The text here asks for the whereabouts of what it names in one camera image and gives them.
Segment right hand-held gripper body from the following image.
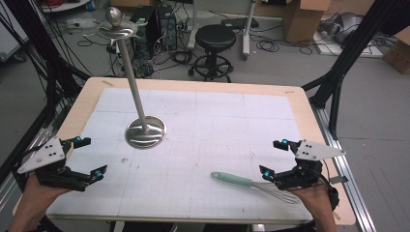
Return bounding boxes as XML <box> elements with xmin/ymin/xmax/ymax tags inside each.
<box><xmin>274</xmin><ymin>139</ymin><xmax>347</xmax><ymax>191</ymax></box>

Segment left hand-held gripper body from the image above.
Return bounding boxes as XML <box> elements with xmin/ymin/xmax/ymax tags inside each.
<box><xmin>16</xmin><ymin>136</ymin><xmax>93</xmax><ymax>192</ymax></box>

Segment whisk with green handle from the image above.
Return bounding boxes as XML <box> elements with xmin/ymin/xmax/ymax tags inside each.
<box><xmin>210</xmin><ymin>170</ymin><xmax>303</xmax><ymax>205</ymax></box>

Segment person's right hand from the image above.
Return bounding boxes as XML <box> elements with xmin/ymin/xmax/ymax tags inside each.
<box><xmin>285</xmin><ymin>183</ymin><xmax>334</xmax><ymax>221</ymax></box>

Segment person's left hand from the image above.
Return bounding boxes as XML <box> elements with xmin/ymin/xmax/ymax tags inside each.
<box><xmin>13</xmin><ymin>173</ymin><xmax>72</xmax><ymax>226</ymax></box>

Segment white grid mat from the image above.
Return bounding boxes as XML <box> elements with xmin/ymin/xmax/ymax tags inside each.
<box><xmin>45</xmin><ymin>87</ymin><xmax>313</xmax><ymax>224</ymax></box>

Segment tall metal utensil stand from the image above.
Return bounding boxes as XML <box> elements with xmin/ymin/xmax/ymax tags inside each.
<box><xmin>96</xmin><ymin>6</ymin><xmax>168</xmax><ymax>151</ymax></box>

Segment white flat board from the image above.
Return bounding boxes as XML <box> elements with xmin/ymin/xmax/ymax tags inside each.
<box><xmin>312</xmin><ymin>30</ymin><xmax>385</xmax><ymax>60</ymax></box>

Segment tall cardboard box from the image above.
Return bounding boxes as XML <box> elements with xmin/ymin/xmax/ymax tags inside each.
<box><xmin>281</xmin><ymin>0</ymin><xmax>332</xmax><ymax>44</ymax></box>

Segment black round stool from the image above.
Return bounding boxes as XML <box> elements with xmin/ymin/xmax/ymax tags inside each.
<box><xmin>188</xmin><ymin>23</ymin><xmax>238</xmax><ymax>84</ymax></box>

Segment black flat box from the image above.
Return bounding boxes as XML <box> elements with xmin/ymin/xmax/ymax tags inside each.
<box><xmin>220</xmin><ymin>16</ymin><xmax>260</xmax><ymax>31</ymax></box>

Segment black computer tower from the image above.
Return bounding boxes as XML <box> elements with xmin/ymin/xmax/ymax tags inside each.
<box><xmin>156</xmin><ymin>4</ymin><xmax>179</xmax><ymax>52</ymax></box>
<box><xmin>130</xmin><ymin>5</ymin><xmax>160</xmax><ymax>60</ymax></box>

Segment grey machine on floor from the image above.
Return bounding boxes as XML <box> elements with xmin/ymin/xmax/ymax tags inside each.
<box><xmin>318</xmin><ymin>12</ymin><xmax>365</xmax><ymax>44</ymax></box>

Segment white round table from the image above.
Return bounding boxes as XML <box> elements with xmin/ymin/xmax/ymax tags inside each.
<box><xmin>40</xmin><ymin>0</ymin><xmax>94</xmax><ymax>14</ymax></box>

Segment low cardboard box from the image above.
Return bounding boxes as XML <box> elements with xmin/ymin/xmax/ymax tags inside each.
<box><xmin>382</xmin><ymin>26</ymin><xmax>410</xmax><ymax>75</ymax></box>

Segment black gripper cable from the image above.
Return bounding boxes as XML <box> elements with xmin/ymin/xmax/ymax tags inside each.
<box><xmin>12</xmin><ymin>145</ymin><xmax>42</xmax><ymax>172</ymax></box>
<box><xmin>320</xmin><ymin>159</ymin><xmax>341</xmax><ymax>212</ymax></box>

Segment aluminium rail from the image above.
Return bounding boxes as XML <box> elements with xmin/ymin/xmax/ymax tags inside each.
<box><xmin>309</xmin><ymin>103</ymin><xmax>377</xmax><ymax>232</ymax></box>
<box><xmin>0</xmin><ymin>104</ymin><xmax>67</xmax><ymax>214</ymax></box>

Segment black metal frame strut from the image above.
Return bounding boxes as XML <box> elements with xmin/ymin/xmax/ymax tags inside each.
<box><xmin>302</xmin><ymin>0</ymin><xmax>410</xmax><ymax>141</ymax></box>
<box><xmin>0</xmin><ymin>0</ymin><xmax>92</xmax><ymax>187</ymax></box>

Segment black cables on floor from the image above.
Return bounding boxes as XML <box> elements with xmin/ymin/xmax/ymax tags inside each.
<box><xmin>250</xmin><ymin>30</ymin><xmax>314</xmax><ymax>56</ymax></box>

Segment white rolling stand frame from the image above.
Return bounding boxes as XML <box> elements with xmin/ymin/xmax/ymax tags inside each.
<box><xmin>187</xmin><ymin>0</ymin><xmax>259</xmax><ymax>61</ymax></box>

